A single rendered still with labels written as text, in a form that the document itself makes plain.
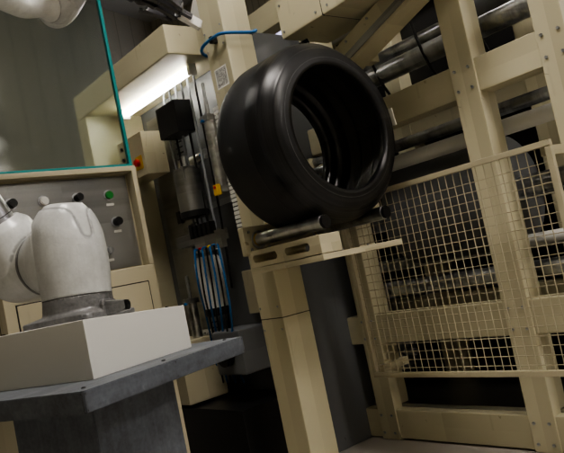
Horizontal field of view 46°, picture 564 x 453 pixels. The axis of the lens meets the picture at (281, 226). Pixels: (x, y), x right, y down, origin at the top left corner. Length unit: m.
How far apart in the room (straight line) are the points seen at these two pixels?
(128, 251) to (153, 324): 1.01
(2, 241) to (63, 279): 0.22
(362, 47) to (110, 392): 1.66
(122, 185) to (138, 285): 0.38
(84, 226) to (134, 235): 1.00
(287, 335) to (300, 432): 0.34
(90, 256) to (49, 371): 0.26
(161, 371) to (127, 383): 0.10
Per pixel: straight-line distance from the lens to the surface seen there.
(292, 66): 2.10
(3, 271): 1.68
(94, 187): 2.50
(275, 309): 2.36
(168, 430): 1.58
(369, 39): 2.51
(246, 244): 2.25
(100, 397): 1.27
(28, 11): 1.93
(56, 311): 1.52
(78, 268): 1.51
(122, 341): 1.45
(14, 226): 1.68
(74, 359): 1.42
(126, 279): 2.44
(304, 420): 2.40
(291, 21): 2.60
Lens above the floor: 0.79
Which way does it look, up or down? 3 degrees up
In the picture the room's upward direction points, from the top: 12 degrees counter-clockwise
